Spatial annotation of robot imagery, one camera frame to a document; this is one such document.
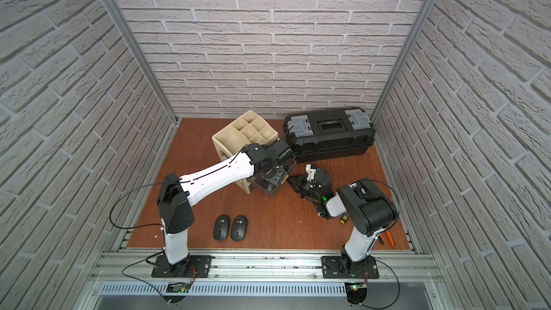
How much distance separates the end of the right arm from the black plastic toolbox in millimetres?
143

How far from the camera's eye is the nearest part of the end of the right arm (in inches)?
31.1

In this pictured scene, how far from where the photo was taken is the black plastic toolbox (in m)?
0.92
